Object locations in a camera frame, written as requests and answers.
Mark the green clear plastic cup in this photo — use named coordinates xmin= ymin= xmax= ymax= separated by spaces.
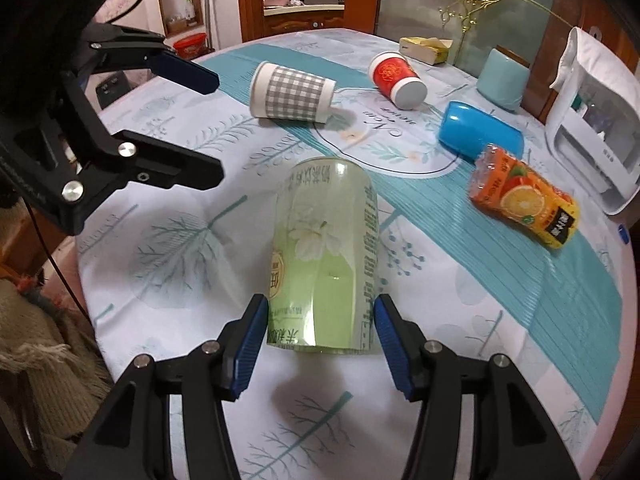
xmin=267 ymin=157 xmax=378 ymax=353

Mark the grey checked paper cup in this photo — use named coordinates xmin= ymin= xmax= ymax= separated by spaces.
xmin=248 ymin=62 xmax=336 ymax=124

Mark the red white paper cup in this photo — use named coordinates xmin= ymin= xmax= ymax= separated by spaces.
xmin=368 ymin=52 xmax=427 ymax=110

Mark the blue plastic cup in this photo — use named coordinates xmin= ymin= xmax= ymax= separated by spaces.
xmin=438 ymin=101 xmax=524 ymax=160

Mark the beige knitted blanket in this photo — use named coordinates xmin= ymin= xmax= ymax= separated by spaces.
xmin=1 ymin=280 xmax=113 ymax=474

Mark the red plastic basin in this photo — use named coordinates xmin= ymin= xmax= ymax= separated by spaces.
xmin=172 ymin=32 xmax=207 ymax=60

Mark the leaf patterned tablecloth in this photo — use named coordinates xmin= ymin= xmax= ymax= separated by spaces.
xmin=77 ymin=29 xmax=636 ymax=477

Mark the blue bottle cap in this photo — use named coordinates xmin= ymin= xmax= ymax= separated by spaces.
xmin=617 ymin=224 xmax=630 ymax=245

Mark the orange juice bottle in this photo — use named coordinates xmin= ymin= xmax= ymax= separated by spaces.
xmin=469 ymin=144 xmax=580 ymax=249

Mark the white desktop organiser appliance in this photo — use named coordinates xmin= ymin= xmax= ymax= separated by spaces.
xmin=544 ymin=27 xmax=639 ymax=216

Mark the yellow tissue box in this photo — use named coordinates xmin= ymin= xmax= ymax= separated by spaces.
xmin=399 ymin=37 xmax=454 ymax=66

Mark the light teal ceramic canister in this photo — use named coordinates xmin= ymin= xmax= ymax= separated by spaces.
xmin=476 ymin=46 xmax=530 ymax=112

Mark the black cable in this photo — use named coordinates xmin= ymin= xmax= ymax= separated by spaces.
xmin=19 ymin=194 xmax=94 ymax=326

